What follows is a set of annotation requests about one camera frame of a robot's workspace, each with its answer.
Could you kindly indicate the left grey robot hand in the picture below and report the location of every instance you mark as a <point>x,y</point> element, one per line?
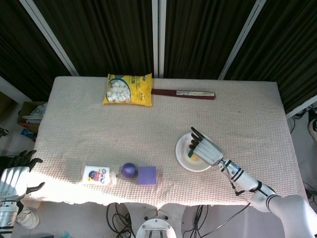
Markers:
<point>12,181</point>

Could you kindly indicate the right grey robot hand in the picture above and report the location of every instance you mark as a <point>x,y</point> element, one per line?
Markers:
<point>209,151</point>

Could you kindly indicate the green yellow sponge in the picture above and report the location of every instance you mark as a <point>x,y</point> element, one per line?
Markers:
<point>191,153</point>

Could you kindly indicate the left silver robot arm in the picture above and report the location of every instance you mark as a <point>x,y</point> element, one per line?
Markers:
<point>7,215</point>

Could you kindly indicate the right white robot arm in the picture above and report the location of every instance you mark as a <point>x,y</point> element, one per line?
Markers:
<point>272,200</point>

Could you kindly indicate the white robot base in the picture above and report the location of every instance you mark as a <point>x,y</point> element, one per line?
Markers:
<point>154,226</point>

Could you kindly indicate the white paper plate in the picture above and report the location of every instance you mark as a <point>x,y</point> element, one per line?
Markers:
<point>183,153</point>

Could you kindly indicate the blue packet on floor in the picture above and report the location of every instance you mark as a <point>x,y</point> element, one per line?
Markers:
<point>27,134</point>

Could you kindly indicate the white woven tablecloth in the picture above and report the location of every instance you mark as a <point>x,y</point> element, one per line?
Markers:
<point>148,129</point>

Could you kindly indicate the brown cardboard box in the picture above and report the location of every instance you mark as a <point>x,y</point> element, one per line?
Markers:
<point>24,116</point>

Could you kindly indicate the purple foam cube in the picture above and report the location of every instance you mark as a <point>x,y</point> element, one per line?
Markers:
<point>147,176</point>

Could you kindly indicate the dark red folded fan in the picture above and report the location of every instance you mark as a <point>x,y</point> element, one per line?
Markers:
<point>168,93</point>

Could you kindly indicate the purple ball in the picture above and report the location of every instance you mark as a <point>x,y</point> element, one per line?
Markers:
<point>128,170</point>

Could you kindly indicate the white packet in zip bag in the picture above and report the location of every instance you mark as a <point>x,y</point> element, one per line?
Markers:
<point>97,175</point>

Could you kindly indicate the yellow cotton ball bag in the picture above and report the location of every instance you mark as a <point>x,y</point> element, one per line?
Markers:
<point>138,91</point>

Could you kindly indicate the black white shoe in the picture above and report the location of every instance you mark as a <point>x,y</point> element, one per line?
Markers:
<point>313,129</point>

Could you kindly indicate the dark pleated curtain panel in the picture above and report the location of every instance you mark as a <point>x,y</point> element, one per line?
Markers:
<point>104,34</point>
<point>19,44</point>
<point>284,42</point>
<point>203,34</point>

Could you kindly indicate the white low frame bar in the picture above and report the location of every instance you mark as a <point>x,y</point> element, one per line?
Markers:
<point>302,107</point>
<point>10,88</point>

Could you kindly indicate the white slanted frame bar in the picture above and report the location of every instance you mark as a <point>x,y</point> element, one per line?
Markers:
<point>50,37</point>
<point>241,37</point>

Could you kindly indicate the white upright frame bar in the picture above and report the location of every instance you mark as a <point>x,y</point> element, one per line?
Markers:
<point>161,37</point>
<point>155,37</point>

